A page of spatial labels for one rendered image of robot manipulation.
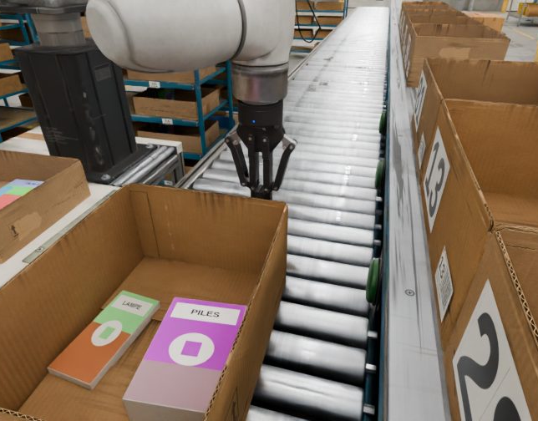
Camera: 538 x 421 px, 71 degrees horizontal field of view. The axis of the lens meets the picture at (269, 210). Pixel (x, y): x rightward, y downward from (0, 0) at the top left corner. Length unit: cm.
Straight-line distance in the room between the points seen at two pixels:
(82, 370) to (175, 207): 28
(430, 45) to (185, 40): 113
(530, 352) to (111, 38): 45
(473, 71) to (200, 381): 95
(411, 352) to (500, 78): 84
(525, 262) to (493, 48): 119
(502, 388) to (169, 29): 44
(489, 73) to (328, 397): 87
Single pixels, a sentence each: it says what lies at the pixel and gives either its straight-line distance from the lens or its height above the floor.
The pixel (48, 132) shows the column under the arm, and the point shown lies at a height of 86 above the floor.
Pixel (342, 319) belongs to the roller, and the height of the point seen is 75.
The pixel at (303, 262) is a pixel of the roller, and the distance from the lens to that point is 75.
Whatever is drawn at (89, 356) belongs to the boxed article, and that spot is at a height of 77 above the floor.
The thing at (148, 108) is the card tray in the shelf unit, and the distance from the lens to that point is 231.
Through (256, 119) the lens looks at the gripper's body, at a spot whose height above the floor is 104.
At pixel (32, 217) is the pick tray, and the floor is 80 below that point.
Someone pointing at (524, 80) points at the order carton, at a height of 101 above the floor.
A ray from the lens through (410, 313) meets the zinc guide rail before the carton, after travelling 49.
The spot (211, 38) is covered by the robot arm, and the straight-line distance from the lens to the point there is 49.
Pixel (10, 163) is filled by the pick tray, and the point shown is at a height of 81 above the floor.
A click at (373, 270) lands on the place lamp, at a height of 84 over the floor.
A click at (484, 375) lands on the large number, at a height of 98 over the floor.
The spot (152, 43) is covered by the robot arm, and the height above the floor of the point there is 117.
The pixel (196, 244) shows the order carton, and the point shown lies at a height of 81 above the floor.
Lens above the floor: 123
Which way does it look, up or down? 32 degrees down
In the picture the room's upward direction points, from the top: straight up
